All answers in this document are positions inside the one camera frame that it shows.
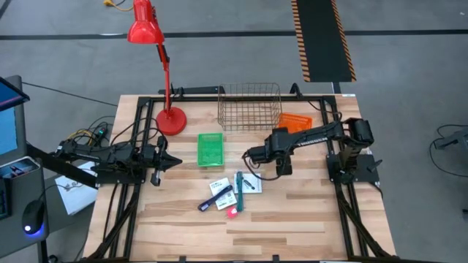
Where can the black yellow striped floor mat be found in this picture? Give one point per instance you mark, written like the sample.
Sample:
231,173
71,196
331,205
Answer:
323,40

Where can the black diagonal bar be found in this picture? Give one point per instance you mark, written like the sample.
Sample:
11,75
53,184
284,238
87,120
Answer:
62,166

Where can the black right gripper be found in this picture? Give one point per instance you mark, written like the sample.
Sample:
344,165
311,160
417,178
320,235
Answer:
282,151

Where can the white card with tool picture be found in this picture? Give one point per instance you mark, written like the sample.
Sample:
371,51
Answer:
252,184

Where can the black keyboard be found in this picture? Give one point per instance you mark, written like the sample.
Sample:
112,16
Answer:
4,199

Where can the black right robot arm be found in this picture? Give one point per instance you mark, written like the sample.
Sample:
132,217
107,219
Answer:
314,137

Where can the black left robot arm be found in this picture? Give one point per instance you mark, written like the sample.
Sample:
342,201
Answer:
109,153

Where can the white card with QR code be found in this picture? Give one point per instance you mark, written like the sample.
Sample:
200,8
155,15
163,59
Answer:
223,201

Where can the grey box with tools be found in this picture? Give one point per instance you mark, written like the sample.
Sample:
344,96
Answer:
20,168

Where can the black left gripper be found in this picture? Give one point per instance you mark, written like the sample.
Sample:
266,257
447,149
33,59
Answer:
151,159

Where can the black computer mouse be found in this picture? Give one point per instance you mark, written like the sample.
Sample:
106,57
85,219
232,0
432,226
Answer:
33,217

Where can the green plastic bin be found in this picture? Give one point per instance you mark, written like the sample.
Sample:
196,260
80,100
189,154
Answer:
210,149

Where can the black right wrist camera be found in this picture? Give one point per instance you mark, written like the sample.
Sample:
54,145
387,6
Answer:
260,154

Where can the black aluminium frame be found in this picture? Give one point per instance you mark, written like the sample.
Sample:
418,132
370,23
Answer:
345,204

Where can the orange plastic bin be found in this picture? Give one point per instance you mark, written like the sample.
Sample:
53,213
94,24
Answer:
294,122

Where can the grey floor stand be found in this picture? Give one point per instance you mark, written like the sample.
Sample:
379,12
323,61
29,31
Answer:
453,140

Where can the small pink item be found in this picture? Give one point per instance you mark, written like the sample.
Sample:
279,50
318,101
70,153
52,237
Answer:
232,212

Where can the red desk lamp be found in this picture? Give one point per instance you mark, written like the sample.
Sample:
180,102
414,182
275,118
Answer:
146,25

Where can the black power strip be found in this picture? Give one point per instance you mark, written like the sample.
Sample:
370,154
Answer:
101,132

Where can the teal pen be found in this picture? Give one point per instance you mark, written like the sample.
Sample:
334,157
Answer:
240,193

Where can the white paper booklet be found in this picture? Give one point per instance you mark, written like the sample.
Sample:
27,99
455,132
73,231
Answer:
75,195

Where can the dark blue pen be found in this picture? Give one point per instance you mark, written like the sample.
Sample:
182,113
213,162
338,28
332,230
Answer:
215,199

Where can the computer monitor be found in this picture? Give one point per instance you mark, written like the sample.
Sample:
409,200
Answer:
9,131

